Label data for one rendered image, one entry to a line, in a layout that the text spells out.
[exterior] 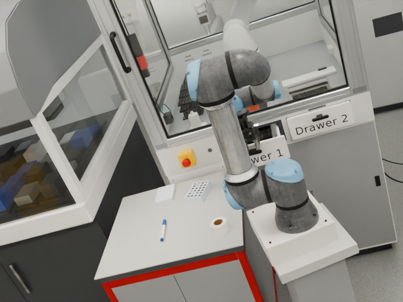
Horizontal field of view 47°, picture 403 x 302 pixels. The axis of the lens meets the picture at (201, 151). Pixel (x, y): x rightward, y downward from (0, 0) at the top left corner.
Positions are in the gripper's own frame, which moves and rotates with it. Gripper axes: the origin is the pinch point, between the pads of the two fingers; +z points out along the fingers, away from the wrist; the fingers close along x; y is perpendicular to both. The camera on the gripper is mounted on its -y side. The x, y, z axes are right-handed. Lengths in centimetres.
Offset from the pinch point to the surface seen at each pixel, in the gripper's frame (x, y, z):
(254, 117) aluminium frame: 3.5, -17.9, -7.0
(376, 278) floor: 39, -3, 91
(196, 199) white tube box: -30.1, 6.9, 12.4
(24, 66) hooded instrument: -80, -5, -64
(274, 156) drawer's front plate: 8.2, -1.3, 5.9
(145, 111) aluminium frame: -43, -18, -25
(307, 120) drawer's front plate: 25.9, -16.4, 1.0
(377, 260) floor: 42, -15, 91
